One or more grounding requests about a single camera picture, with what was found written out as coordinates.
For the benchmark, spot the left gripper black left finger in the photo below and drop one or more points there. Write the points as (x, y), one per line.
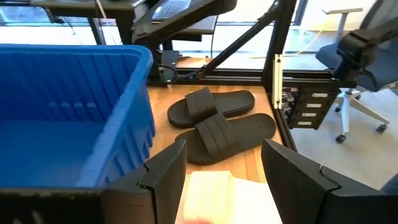
(161, 193)

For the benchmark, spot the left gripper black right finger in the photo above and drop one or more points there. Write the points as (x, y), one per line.
(298, 193)

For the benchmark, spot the blue plastic bin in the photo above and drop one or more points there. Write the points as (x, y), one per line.
(62, 109)

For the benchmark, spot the black panel with white labels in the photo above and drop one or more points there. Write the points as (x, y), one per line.
(298, 118)

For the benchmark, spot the white plastic strip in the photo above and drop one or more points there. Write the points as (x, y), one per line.
(277, 81)

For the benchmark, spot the grey office chair white base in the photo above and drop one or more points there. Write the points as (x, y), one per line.
(326, 54)

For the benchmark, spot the black keyboard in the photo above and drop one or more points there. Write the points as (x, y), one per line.
(171, 9)

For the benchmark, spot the black desk with keyboard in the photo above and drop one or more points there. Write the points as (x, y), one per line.
(199, 9)

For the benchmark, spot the black aluminium frame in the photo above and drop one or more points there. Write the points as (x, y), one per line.
(236, 77)

